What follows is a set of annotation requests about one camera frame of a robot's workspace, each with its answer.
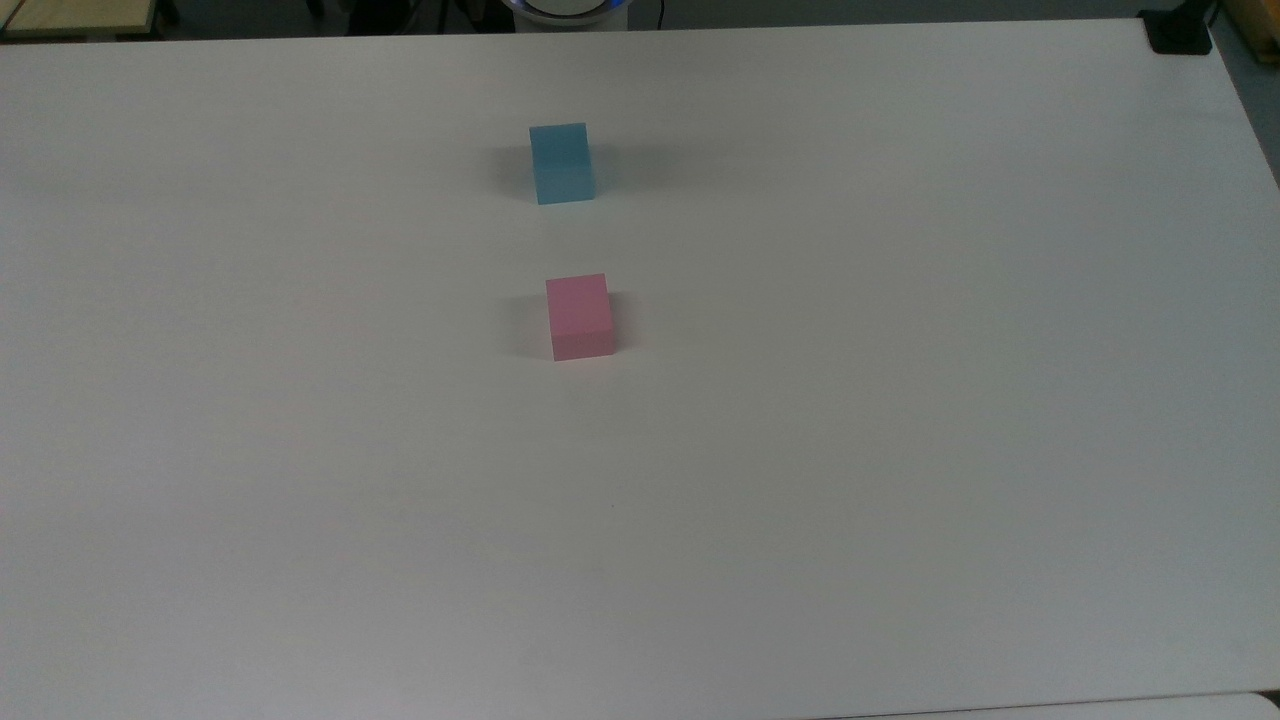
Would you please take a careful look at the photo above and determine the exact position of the blue foam cube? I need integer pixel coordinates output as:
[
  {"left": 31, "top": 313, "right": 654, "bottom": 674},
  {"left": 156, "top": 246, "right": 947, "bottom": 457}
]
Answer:
[{"left": 529, "top": 122, "right": 596, "bottom": 206}]

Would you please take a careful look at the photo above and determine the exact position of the pink foam cube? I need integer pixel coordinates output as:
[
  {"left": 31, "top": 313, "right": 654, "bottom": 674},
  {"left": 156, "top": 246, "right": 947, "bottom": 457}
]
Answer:
[{"left": 545, "top": 273, "right": 617, "bottom": 362}]

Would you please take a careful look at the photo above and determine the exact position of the black table clamp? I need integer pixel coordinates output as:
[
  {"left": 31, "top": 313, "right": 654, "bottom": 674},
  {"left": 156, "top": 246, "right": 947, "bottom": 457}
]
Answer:
[{"left": 1139, "top": 6, "right": 1217, "bottom": 56}]

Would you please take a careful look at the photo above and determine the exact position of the light wooden table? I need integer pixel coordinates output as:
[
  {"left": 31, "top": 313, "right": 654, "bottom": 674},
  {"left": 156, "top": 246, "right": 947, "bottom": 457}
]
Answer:
[{"left": 0, "top": 0, "right": 163, "bottom": 42}]

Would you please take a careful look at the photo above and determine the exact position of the wooden furniture edge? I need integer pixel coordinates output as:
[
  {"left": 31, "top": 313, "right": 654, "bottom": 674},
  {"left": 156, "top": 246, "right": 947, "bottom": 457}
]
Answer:
[{"left": 1216, "top": 0, "right": 1280, "bottom": 65}]

